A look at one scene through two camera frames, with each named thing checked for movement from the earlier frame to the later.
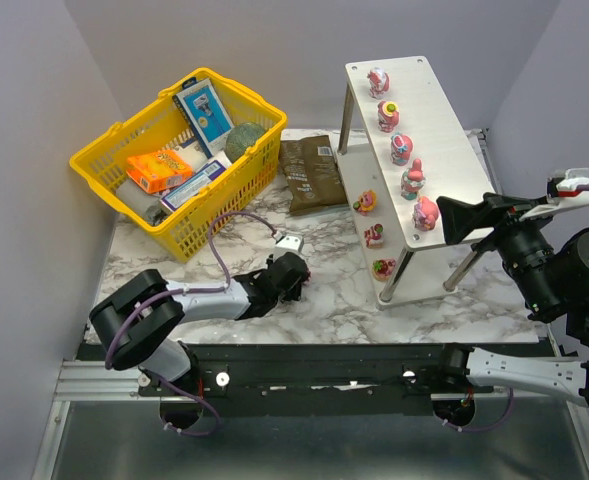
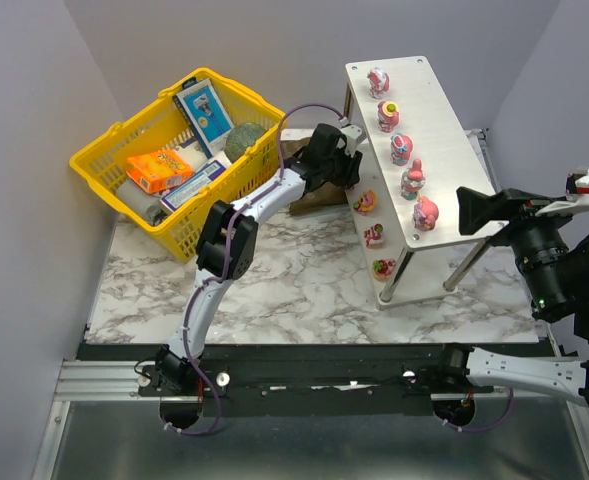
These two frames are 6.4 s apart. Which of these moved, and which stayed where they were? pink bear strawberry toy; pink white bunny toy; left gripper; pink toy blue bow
Moved: left gripper
Stayed: pink bear strawberry toy; pink toy blue bow; pink white bunny toy
